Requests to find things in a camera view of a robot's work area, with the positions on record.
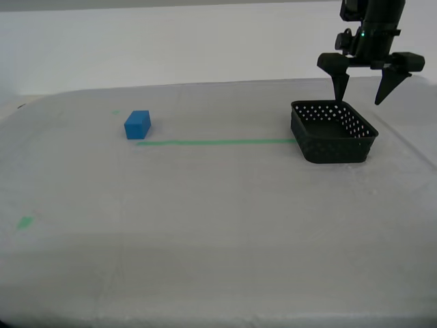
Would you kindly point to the blue block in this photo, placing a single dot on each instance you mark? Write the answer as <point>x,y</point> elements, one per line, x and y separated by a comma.
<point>134,130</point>

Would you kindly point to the black perforated plastic basket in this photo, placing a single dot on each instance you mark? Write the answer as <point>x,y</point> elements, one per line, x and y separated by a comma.
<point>336,152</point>

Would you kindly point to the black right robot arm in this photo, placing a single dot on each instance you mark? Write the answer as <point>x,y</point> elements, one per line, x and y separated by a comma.
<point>375,13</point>

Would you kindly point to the white table cover sheet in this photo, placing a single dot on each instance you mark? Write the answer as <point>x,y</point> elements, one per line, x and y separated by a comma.
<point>218,239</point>

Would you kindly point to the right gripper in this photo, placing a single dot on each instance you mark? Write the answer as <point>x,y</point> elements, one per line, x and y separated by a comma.
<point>375,48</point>

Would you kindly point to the long green tape strip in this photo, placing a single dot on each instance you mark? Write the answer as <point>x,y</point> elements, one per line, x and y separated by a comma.
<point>218,142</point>

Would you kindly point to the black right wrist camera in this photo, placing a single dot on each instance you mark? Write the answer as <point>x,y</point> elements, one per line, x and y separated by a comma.
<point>344,40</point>

